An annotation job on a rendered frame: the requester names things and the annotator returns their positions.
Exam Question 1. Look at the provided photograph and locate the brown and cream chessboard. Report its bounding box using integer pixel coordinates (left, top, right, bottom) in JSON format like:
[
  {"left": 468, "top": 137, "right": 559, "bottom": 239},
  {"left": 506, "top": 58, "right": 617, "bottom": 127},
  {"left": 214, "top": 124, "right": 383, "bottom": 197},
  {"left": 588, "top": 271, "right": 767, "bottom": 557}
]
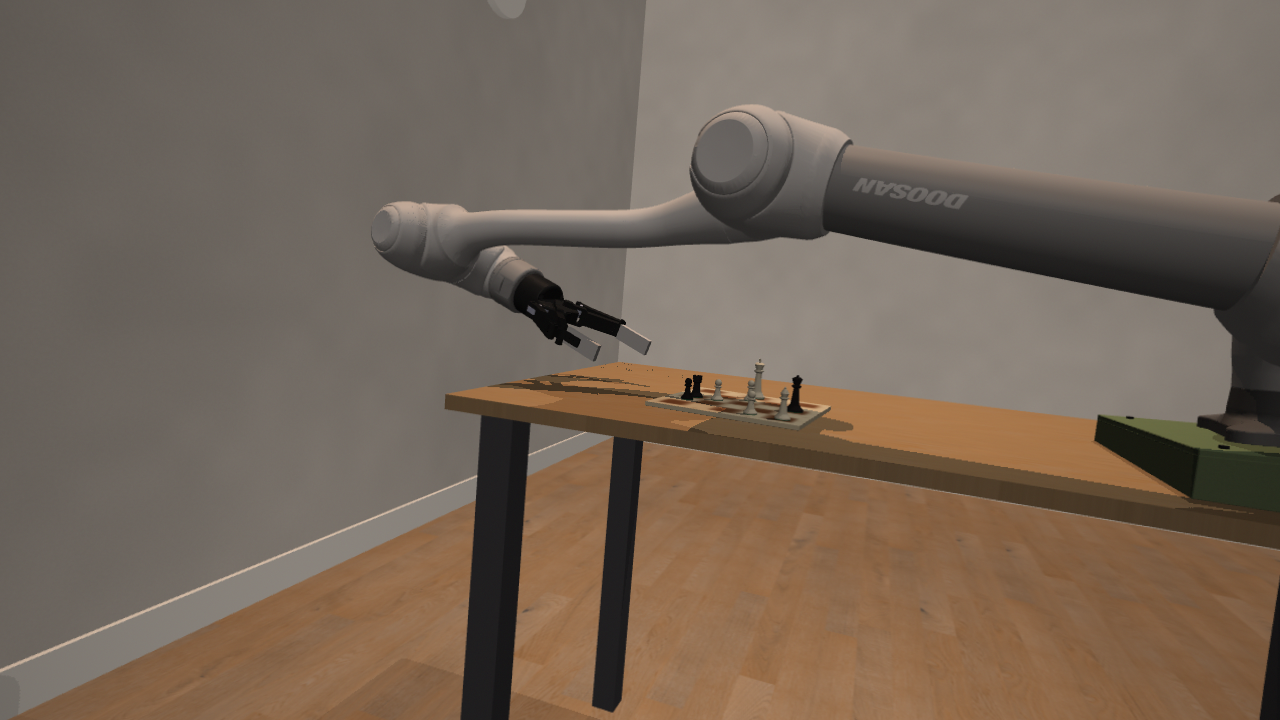
[{"left": 645, "top": 387, "right": 831, "bottom": 430}]

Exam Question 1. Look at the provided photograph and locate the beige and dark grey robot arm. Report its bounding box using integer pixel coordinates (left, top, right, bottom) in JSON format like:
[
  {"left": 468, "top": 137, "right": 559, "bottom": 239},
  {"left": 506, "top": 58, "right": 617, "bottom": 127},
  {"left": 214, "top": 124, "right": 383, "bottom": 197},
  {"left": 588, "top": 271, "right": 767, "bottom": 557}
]
[{"left": 371, "top": 105, "right": 1280, "bottom": 447}]

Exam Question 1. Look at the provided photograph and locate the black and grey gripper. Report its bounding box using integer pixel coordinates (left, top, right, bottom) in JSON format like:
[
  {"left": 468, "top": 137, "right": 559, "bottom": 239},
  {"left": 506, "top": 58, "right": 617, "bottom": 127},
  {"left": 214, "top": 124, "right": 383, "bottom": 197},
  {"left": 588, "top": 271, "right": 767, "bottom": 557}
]
[{"left": 513, "top": 273, "right": 652, "bottom": 361}]

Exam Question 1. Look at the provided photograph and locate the white bishop chess piece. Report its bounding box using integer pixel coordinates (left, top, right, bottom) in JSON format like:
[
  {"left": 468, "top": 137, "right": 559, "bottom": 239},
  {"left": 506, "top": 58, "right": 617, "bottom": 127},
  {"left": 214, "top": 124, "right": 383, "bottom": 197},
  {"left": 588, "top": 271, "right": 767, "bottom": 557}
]
[{"left": 774, "top": 387, "right": 791, "bottom": 421}]

